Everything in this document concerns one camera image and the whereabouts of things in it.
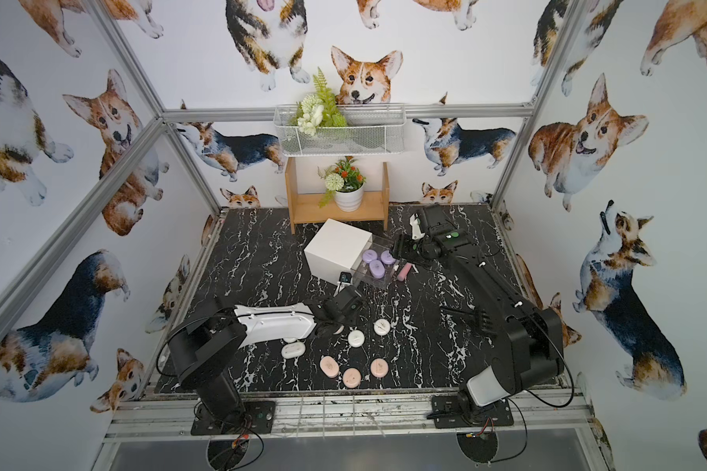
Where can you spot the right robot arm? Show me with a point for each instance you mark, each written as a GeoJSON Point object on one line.
{"type": "Point", "coordinates": [526, 343]}

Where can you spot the pink earphone case bottom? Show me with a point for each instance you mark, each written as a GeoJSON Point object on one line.
{"type": "Point", "coordinates": [352, 378]}

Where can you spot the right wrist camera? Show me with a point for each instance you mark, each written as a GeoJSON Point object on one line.
{"type": "Point", "coordinates": [430, 221]}

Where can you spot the white earphone case right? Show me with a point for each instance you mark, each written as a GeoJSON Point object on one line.
{"type": "Point", "coordinates": [382, 327]}

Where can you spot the pink earphone case oval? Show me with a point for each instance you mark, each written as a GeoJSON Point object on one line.
{"type": "Point", "coordinates": [329, 367]}

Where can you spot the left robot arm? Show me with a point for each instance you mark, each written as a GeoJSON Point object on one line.
{"type": "Point", "coordinates": [202, 348]}

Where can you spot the white potted plant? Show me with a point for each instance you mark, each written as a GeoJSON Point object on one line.
{"type": "Point", "coordinates": [343, 183]}

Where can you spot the white earphone case oval left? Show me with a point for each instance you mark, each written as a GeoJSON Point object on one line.
{"type": "Point", "coordinates": [293, 350]}

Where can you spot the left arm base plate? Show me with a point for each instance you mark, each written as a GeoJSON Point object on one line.
{"type": "Point", "coordinates": [258, 417]}

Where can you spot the purple earphone case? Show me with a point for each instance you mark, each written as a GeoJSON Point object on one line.
{"type": "Point", "coordinates": [387, 258]}
{"type": "Point", "coordinates": [377, 270]}
{"type": "Point", "coordinates": [369, 256]}

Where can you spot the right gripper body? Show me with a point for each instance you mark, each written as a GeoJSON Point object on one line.
{"type": "Point", "coordinates": [406, 246]}

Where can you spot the white wire basket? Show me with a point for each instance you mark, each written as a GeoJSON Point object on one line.
{"type": "Point", "coordinates": [366, 130]}

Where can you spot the white earphone case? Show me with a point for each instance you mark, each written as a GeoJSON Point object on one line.
{"type": "Point", "coordinates": [356, 338]}
{"type": "Point", "coordinates": [382, 327]}

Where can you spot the white earphone case middle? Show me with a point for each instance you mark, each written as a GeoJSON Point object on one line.
{"type": "Point", "coordinates": [356, 338]}

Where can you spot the purple earphone case top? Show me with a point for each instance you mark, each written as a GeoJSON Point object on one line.
{"type": "Point", "coordinates": [369, 256]}

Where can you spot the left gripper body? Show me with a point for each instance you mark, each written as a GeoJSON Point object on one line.
{"type": "Point", "coordinates": [348, 298]}

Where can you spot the pink earphone case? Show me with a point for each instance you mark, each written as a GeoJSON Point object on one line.
{"type": "Point", "coordinates": [379, 368]}
{"type": "Point", "coordinates": [352, 378]}

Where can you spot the white mini drawer cabinet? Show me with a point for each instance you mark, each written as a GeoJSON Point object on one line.
{"type": "Point", "coordinates": [337, 247]}

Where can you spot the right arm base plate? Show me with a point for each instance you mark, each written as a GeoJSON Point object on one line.
{"type": "Point", "coordinates": [459, 411]}

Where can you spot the purple pink toy rake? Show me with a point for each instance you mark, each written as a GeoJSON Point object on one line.
{"type": "Point", "coordinates": [403, 274]}

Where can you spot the green white artificial flowers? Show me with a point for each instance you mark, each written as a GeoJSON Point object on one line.
{"type": "Point", "coordinates": [318, 110]}

